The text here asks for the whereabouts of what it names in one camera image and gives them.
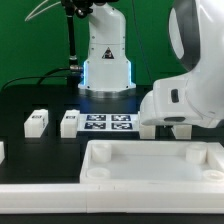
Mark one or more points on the marker tag base plate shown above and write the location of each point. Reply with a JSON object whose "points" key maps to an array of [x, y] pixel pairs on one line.
{"points": [[108, 123]]}

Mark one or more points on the white left obstacle block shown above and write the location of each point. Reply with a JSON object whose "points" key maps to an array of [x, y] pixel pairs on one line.
{"points": [[2, 152]]}

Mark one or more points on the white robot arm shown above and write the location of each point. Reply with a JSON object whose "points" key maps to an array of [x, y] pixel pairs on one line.
{"points": [[196, 34]]}

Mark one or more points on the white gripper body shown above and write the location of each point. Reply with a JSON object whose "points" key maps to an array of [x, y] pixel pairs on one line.
{"points": [[166, 104]]}

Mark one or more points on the white front obstacle bar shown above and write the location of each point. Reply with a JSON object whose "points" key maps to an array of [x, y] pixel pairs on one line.
{"points": [[100, 198]]}

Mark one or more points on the white desk top tray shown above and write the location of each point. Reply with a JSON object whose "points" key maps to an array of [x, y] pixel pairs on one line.
{"points": [[124, 161]]}

